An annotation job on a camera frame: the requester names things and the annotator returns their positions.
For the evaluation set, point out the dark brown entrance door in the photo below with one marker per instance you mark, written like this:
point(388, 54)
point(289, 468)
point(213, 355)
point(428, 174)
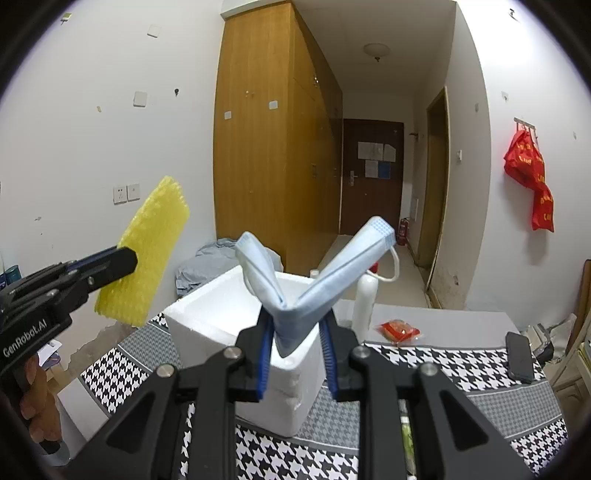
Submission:
point(369, 203)

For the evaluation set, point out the blue face mask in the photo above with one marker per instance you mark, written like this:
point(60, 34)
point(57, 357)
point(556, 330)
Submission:
point(318, 295)

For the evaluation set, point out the yellow foam net sleeve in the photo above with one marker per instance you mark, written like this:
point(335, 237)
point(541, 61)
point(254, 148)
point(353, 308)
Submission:
point(147, 249)

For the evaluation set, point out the person's left hand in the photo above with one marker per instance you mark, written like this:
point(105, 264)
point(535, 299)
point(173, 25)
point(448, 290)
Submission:
point(41, 406)

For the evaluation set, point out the red fire extinguisher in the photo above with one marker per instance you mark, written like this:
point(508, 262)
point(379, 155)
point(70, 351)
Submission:
point(403, 233)

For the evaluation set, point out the black smartphone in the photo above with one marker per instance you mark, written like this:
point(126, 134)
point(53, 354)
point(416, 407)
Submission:
point(521, 357)

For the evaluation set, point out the white wall switch plate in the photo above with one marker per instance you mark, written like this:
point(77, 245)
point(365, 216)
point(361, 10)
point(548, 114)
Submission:
point(140, 98)

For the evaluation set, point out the white pump bottle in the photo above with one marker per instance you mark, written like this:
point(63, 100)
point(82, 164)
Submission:
point(364, 304)

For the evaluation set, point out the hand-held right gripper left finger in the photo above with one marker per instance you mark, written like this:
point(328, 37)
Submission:
point(265, 364)

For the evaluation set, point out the wall hook rack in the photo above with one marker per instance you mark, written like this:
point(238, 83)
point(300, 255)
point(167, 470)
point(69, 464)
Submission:
point(526, 122)

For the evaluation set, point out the white wall socket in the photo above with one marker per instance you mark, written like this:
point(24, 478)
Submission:
point(126, 193)

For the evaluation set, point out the wooden wardrobe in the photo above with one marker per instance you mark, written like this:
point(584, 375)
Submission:
point(263, 161)

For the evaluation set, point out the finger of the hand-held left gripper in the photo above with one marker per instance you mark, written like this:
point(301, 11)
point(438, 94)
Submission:
point(115, 267)
point(94, 258)

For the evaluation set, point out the white paper notice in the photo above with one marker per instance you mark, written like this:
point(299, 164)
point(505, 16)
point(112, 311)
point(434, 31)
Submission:
point(371, 169)
point(389, 153)
point(377, 151)
point(364, 150)

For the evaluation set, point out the blue paper notice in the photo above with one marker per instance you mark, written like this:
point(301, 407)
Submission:
point(383, 170)

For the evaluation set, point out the red plastic bag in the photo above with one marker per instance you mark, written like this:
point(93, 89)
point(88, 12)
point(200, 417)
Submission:
point(526, 161)

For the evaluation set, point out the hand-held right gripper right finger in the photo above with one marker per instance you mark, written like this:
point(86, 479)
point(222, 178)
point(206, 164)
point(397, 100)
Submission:
point(328, 357)

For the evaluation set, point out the white foam box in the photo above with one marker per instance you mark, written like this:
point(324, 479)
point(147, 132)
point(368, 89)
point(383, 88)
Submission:
point(207, 314)

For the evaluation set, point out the ceiling lamp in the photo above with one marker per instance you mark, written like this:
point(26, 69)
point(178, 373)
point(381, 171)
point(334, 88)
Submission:
point(376, 50)

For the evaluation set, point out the grey crumpled cloth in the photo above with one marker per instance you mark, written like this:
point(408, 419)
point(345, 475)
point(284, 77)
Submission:
point(203, 267)

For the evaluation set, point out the light wooden side door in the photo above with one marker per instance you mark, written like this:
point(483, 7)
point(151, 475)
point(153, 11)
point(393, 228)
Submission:
point(434, 184)

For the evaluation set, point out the red snack packet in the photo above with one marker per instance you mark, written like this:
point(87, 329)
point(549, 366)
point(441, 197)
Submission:
point(398, 331)

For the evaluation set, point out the houndstooth tablecloth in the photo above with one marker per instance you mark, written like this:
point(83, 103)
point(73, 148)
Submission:
point(438, 369)

